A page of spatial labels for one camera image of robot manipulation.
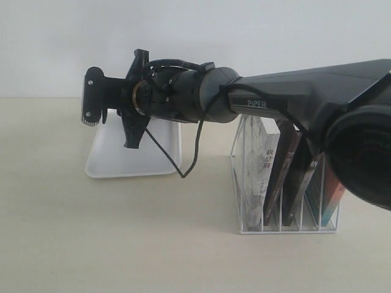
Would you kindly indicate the white wire book rack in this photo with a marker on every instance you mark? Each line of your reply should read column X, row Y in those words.
column 306, row 220

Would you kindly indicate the dark brown book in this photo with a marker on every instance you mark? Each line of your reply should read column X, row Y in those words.
column 288, row 142

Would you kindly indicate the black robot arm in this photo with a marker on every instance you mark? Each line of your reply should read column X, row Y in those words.
column 343, row 111

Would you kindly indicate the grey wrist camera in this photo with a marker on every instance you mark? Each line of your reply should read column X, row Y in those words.
column 92, row 104

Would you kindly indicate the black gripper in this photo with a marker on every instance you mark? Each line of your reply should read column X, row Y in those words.
column 146, row 92

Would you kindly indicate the white rectangular tray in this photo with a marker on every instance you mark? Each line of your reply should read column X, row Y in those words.
column 108, row 158

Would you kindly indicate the black book white title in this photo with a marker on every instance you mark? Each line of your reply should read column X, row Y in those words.
column 301, row 170

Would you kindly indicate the white grey book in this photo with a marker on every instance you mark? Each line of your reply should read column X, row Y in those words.
column 261, row 141

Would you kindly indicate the red orange book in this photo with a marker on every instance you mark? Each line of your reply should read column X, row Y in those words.
column 333, row 192

